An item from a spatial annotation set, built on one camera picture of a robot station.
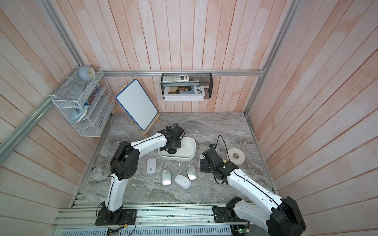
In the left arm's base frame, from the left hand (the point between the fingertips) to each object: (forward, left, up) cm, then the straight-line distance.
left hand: (172, 146), depth 98 cm
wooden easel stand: (+8, +19, +5) cm, 21 cm away
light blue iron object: (+5, +51, +26) cm, 57 cm away
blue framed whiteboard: (+22, +23, +19) cm, 37 cm away
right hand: (-14, -22, +6) cm, 27 cm away
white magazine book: (+24, -7, +26) cm, 36 cm away
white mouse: (-14, +12, 0) cm, 19 cm away
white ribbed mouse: (-24, -8, 0) cm, 25 cm away
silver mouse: (-20, +2, -1) cm, 21 cm away
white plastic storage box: (-3, -4, +2) cm, 6 cm away
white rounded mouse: (-18, -13, -2) cm, 22 cm away
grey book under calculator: (+26, -14, +33) cm, 44 cm away
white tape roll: (-6, -43, -2) cm, 43 cm away
